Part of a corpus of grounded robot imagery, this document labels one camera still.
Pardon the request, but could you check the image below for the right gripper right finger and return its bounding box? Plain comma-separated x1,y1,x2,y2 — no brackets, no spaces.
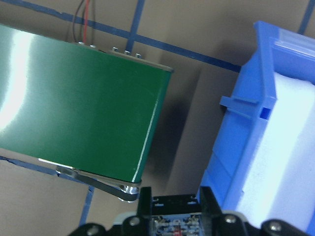
199,186,308,236

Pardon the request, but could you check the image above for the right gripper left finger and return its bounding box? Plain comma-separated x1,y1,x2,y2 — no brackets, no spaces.
70,187,152,236

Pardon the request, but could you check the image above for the yellow push button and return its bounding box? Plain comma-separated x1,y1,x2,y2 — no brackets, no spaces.
113,194,247,236

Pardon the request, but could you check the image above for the white foam pad right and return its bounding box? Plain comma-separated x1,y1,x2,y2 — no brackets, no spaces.
236,74,315,231

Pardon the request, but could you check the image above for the green conveyor belt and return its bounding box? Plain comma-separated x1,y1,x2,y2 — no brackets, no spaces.
0,25,173,202

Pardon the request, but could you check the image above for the right blue plastic bin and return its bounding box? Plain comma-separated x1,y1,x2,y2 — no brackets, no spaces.
196,21,315,234

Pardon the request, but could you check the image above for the red black conveyor wire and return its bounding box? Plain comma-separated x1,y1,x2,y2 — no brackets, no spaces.
72,0,91,44

